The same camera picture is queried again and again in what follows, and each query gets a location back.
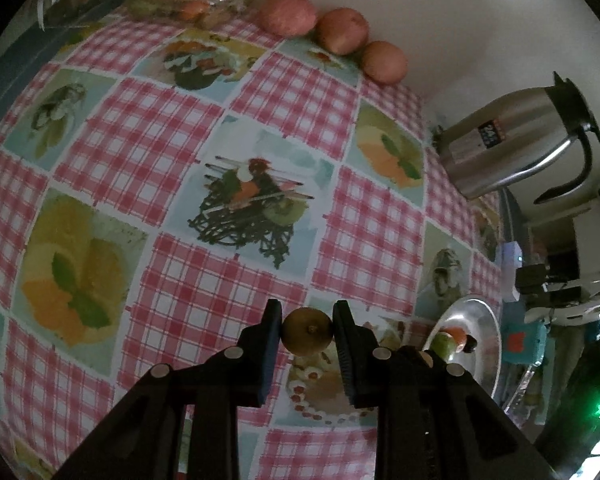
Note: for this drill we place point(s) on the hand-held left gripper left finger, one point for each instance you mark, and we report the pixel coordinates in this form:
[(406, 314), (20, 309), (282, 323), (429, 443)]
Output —
[(267, 355)]

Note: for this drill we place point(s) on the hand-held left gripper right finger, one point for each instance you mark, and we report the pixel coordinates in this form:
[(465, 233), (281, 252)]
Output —
[(347, 355)]

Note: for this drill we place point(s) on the brown kiwi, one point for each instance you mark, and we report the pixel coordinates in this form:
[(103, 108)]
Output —
[(307, 332)]

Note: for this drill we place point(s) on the green apple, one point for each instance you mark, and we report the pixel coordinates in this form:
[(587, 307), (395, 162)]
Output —
[(442, 346)]

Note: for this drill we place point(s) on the orange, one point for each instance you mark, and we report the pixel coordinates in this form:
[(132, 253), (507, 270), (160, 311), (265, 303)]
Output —
[(457, 335)]

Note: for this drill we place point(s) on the dark plum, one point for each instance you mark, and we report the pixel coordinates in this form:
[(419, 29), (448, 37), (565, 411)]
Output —
[(471, 344)]

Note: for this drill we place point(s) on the stainless steel basin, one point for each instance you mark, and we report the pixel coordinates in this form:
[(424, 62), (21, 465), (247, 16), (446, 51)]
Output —
[(482, 320)]

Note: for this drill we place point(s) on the teal tissue pack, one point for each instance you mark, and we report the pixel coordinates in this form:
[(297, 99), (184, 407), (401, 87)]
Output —
[(530, 340)]

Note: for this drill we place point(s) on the black charger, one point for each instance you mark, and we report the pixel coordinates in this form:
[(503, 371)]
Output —
[(530, 277)]

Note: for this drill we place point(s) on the white power strip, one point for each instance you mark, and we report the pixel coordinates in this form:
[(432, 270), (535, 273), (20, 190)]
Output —
[(511, 270)]

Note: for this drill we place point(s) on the stainless steel kettle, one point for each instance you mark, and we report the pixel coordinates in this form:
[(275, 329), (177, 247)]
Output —
[(500, 150)]

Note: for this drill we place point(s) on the checkered printed tablecloth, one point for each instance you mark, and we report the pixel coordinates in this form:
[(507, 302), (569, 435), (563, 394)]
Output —
[(190, 110)]

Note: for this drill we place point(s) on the red apple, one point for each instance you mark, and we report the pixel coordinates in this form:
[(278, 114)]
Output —
[(341, 30), (384, 61), (286, 13)]

